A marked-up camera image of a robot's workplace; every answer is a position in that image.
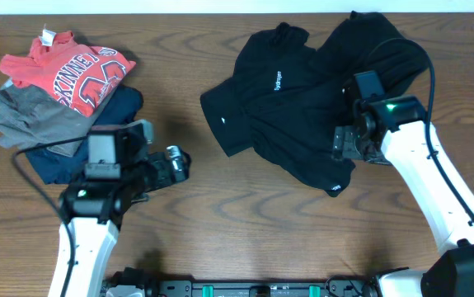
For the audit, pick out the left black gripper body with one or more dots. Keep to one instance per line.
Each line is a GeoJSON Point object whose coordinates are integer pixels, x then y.
{"type": "Point", "coordinates": [152, 173]}

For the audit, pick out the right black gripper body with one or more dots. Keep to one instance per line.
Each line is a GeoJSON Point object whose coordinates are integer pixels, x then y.
{"type": "Point", "coordinates": [349, 139]}

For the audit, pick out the black polo shirt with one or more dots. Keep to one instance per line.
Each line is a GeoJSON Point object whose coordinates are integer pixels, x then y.
{"type": "Point", "coordinates": [285, 99]}

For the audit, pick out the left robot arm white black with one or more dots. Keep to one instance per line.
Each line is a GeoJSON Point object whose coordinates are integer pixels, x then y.
{"type": "Point", "coordinates": [94, 206]}

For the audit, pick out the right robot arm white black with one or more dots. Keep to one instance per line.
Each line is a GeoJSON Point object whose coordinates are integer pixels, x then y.
{"type": "Point", "coordinates": [396, 132]}

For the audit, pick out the navy blue folded shirt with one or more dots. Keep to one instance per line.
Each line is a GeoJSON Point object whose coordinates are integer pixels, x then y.
{"type": "Point", "coordinates": [55, 168]}

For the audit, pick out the red printed t-shirt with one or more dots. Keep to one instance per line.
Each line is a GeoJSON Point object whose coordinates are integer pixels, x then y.
{"type": "Point", "coordinates": [77, 76]}

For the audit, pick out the grey folded shirt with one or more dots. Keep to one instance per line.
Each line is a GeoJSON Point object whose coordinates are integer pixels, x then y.
{"type": "Point", "coordinates": [29, 117]}

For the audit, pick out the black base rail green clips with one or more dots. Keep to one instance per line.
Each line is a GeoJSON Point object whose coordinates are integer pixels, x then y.
{"type": "Point", "coordinates": [136, 282]}

